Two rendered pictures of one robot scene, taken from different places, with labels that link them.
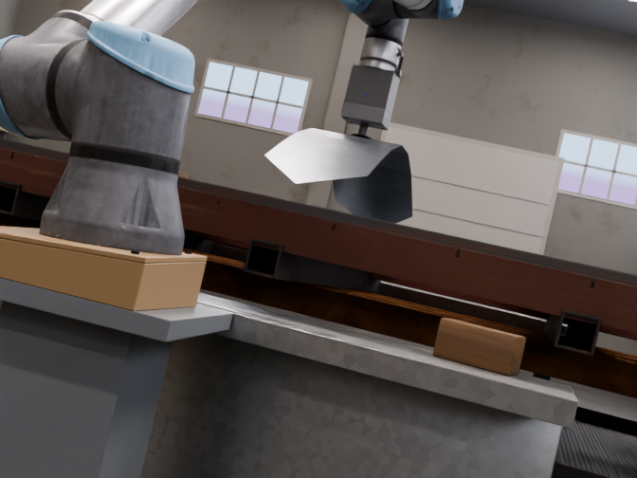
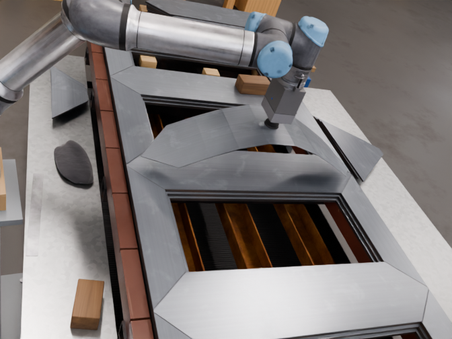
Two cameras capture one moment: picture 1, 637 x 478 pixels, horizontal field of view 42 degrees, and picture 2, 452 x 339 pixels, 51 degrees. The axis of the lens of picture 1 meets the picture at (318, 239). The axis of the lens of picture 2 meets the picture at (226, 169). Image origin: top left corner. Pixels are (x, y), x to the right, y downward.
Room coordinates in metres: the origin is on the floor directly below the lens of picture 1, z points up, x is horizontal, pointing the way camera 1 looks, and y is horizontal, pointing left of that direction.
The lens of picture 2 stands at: (0.77, -0.79, 1.67)
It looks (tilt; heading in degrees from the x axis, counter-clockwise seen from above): 37 degrees down; 45
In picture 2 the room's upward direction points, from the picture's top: 21 degrees clockwise
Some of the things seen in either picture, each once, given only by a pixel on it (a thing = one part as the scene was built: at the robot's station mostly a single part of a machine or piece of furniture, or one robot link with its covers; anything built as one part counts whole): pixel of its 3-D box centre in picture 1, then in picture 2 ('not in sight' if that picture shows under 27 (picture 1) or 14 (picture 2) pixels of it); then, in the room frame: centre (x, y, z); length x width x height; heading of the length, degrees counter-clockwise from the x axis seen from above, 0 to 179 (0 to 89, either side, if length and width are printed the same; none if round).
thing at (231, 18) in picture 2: not in sight; (230, 31); (2.12, 0.88, 0.82); 0.80 x 0.40 x 0.06; 165
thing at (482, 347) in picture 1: (480, 346); (87, 304); (1.07, -0.23, 0.71); 0.10 x 0.06 x 0.05; 64
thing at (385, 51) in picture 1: (381, 55); (295, 71); (1.62, -0.04, 1.18); 0.08 x 0.08 x 0.05
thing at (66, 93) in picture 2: not in sight; (68, 91); (1.29, 0.62, 0.70); 0.39 x 0.12 x 0.04; 75
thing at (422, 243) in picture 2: (342, 279); (367, 178); (2.18, -0.08, 0.74); 1.20 x 0.26 x 0.03; 75
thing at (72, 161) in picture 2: not in sight; (72, 161); (1.19, 0.26, 0.70); 0.20 x 0.10 x 0.03; 85
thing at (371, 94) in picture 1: (373, 96); (287, 97); (1.63, -0.04, 1.10); 0.10 x 0.09 x 0.16; 164
